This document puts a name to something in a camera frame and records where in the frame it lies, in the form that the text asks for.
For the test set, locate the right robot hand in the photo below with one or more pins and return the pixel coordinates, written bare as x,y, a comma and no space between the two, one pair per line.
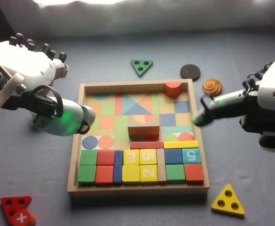
271,89

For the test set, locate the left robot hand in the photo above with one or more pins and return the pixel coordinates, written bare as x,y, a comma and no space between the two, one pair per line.
22,61

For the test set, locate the red half-cylinder block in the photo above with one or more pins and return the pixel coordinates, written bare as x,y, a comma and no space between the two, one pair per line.
172,89

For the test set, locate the orange swirl cookie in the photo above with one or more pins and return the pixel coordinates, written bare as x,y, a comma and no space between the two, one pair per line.
212,87

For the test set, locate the dark brown round cookie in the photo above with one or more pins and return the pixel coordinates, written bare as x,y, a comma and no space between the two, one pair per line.
190,71

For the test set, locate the wooden tray with colourful pattern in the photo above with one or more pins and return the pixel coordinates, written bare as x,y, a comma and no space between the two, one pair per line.
77,141

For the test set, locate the grey table cloth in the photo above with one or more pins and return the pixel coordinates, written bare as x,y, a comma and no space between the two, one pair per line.
34,164

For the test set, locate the green triangle with holes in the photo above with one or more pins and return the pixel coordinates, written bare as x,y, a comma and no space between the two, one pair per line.
141,67

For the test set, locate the white backdrop cloth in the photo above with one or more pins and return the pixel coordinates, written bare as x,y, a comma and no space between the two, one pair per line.
137,18

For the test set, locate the yellow triangle with holes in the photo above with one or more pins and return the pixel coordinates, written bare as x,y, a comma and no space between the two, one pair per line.
227,207

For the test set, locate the red triangle with holes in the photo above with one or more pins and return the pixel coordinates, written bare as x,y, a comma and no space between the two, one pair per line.
8,207

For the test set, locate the red cylinder with white cross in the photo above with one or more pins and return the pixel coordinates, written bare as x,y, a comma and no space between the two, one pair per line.
23,217

